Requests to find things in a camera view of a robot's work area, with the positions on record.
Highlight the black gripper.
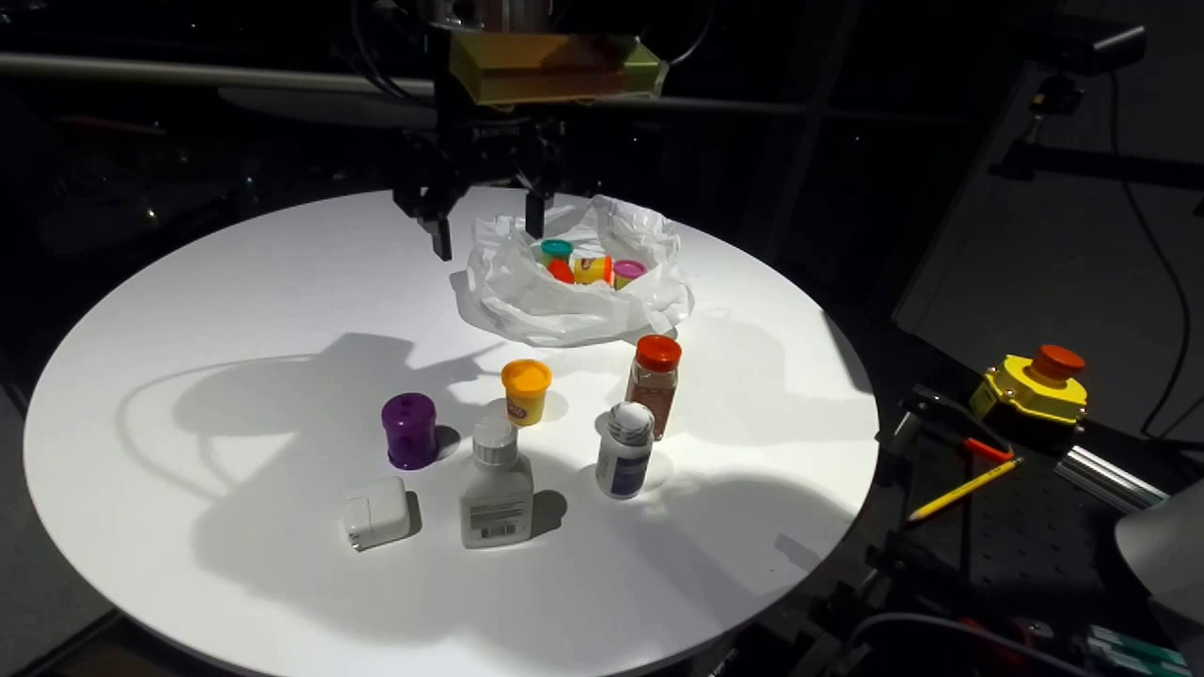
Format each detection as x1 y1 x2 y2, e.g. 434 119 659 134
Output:
391 95 593 264

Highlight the white power adapter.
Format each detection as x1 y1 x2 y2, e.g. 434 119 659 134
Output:
340 480 419 557

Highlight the orange play dough tub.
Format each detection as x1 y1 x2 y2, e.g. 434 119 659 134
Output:
498 356 558 430

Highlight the white rounded cover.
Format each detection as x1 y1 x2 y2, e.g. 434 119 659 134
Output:
1112 480 1204 633

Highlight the grey cable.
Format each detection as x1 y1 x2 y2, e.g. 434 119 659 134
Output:
851 605 1085 677

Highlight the white bottle with blue label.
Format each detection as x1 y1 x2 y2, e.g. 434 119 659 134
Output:
592 397 659 500

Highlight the black camera on mount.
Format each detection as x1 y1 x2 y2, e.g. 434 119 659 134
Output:
999 5 1151 124

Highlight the red handled tool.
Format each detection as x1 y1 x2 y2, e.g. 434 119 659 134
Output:
960 433 1021 470

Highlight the yellow emergency stop button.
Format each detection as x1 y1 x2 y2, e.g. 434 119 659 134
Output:
967 343 1092 430

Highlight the aluminium extrusion bar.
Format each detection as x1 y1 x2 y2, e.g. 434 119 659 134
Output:
1056 442 1177 511

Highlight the spice jar with red lid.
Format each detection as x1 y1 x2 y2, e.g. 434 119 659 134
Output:
624 332 687 440

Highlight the yellow pencil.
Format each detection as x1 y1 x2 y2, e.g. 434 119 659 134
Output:
907 455 1027 527

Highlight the hanging black cable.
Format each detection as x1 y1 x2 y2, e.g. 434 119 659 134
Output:
1105 70 1195 440

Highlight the square white bottle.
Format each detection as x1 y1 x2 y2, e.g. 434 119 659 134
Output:
456 417 537 552

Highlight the white plastic bag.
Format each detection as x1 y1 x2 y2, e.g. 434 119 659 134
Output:
446 193 696 348

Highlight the purple plastic container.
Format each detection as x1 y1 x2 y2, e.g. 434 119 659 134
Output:
380 389 443 473

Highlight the horizontal metal rail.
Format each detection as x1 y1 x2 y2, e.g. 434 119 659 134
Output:
0 48 954 124

